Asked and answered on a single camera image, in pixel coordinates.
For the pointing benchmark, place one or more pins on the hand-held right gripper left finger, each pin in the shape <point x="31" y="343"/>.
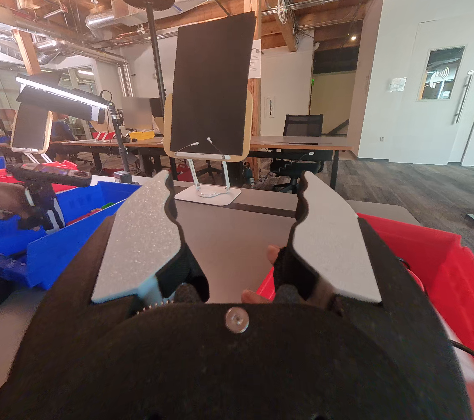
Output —
<point x="140" y="242"/>

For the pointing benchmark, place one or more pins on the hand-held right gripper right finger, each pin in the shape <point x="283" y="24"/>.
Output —
<point x="333" y="242"/>

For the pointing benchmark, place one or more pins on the blue bin with tag sticker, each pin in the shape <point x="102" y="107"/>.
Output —
<point x="74" y="242"/>

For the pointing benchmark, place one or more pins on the red plastic bin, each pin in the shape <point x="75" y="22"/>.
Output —
<point x="426" y="253"/>

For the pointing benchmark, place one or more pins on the person's left hand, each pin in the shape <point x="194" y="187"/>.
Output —
<point x="14" y="201"/>

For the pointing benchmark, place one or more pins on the person's right hand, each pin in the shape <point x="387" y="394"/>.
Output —
<point x="274" y="252"/>

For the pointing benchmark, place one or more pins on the green toy block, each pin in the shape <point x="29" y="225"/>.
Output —
<point x="108" y="206"/>

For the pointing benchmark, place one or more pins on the black board on white stand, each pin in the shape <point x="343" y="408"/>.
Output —
<point x="211" y="87"/>
<point x="29" y="127"/>

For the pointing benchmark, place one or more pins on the red and white bin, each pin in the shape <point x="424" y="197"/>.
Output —
<point x="102" y="135"/>

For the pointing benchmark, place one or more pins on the long wooden workbench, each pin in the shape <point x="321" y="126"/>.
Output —
<point x="111" y="144"/>

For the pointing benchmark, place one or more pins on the small grey box red stripe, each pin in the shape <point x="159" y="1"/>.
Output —
<point x="122" y="176"/>

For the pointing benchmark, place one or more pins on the black table mat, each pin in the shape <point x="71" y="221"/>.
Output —
<point x="266" y="209"/>

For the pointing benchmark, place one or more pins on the studio light panel on stand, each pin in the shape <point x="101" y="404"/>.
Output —
<point x="59" y="98"/>

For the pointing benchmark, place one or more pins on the yellow plastic bin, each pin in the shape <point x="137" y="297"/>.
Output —
<point x="142" y="136"/>

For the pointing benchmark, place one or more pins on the wooden office desk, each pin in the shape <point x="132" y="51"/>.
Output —
<point x="296" y="142"/>

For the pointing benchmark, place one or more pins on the black office chair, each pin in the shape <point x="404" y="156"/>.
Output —
<point x="302" y="138"/>

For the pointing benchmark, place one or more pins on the blue water bottle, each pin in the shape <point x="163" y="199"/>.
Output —
<point x="247" y="172"/>

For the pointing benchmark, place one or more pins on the white paper notice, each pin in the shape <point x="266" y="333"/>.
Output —
<point x="255" y="61"/>
<point x="398" y="84"/>

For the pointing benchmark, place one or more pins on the dark wall sign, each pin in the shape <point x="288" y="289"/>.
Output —
<point x="440" y="74"/>

